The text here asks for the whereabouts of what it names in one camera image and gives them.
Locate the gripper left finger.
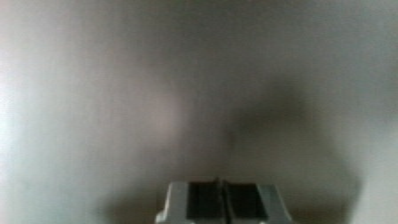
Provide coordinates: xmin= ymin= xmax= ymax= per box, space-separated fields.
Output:
xmin=154 ymin=181 xmax=224 ymax=224

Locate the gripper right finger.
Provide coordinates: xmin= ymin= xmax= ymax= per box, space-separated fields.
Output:
xmin=224 ymin=183 xmax=293 ymax=224

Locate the white cabinet body box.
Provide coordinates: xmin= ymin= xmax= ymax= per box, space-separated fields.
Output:
xmin=0 ymin=0 xmax=398 ymax=224

